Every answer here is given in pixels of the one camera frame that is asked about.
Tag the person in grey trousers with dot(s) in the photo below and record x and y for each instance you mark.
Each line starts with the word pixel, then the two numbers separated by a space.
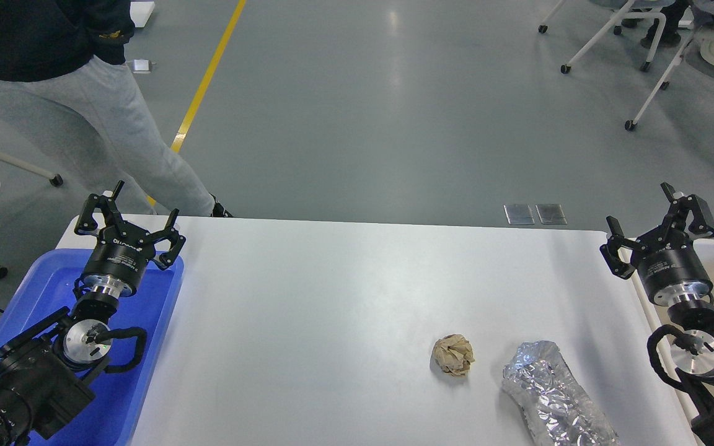
pixel 66 88

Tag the white power adapter on floor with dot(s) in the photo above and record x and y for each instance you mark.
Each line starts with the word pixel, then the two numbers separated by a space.
pixel 141 66

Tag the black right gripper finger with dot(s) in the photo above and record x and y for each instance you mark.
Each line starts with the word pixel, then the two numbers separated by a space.
pixel 610 250
pixel 687 219

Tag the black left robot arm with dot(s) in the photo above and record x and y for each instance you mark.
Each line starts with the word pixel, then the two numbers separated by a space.
pixel 46 372

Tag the silver foil bag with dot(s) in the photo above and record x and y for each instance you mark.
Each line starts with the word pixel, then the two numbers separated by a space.
pixel 556 409

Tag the white chair frame with castors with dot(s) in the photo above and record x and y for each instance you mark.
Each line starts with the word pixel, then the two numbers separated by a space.
pixel 621 10

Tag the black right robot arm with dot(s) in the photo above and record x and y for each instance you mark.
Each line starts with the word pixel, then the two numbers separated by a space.
pixel 681 353

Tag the crumpled brown paper ball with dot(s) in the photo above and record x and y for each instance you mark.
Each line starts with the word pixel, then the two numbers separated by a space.
pixel 453 354

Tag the left floor outlet plate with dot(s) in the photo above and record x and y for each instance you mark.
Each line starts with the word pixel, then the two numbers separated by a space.
pixel 519 214

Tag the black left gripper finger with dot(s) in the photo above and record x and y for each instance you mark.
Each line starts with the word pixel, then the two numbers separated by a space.
pixel 166 259
pixel 86 224

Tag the white foam block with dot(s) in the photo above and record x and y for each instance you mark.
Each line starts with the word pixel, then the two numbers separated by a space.
pixel 141 11

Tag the floor outlet plate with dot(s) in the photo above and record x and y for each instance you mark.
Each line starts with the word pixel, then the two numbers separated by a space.
pixel 519 214
pixel 551 214

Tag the right floor outlet plate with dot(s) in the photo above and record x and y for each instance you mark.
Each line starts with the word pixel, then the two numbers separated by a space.
pixel 551 214

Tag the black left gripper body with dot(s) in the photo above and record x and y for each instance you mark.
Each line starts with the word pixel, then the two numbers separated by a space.
pixel 120 255

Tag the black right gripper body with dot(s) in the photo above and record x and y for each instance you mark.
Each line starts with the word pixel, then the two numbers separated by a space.
pixel 669 269

